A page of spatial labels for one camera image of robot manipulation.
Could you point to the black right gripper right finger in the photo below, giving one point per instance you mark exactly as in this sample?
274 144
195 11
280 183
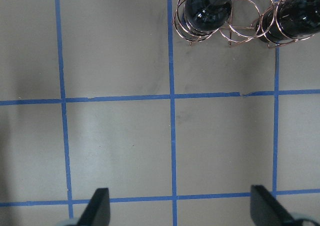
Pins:
265 210

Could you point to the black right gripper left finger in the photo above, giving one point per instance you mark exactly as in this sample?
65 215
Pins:
98 210

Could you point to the dark wine bottle right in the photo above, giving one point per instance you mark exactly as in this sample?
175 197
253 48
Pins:
296 19

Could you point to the dark wine bottle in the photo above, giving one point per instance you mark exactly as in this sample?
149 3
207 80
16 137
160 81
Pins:
296 19
206 16

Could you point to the dark wine bottle left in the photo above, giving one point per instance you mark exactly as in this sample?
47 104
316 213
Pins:
206 16

